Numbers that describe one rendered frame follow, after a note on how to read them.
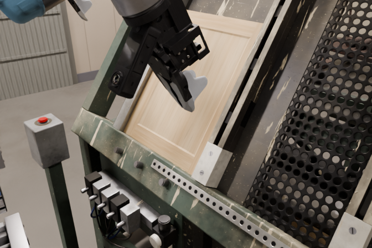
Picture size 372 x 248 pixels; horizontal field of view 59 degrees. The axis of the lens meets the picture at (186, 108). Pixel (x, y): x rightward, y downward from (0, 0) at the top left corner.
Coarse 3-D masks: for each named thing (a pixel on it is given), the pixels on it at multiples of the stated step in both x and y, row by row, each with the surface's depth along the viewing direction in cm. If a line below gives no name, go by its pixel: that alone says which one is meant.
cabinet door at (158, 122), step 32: (224, 32) 119; (256, 32) 110; (192, 64) 124; (224, 64) 115; (160, 96) 129; (224, 96) 111; (128, 128) 133; (160, 128) 124; (192, 128) 115; (192, 160) 111
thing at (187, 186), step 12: (156, 168) 114; (168, 168) 111; (180, 180) 107; (192, 192) 103; (204, 192) 100; (216, 204) 97; (228, 216) 93; (240, 216) 91; (252, 228) 88; (264, 240) 86; (276, 240) 84
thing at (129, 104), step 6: (186, 0) 136; (144, 72) 134; (150, 72) 135; (144, 78) 134; (144, 84) 135; (138, 90) 134; (138, 96) 135; (126, 102) 136; (132, 102) 133; (126, 108) 134; (132, 108) 134; (120, 114) 136; (126, 114) 134; (120, 120) 135; (126, 120) 134; (114, 126) 136; (120, 126) 134
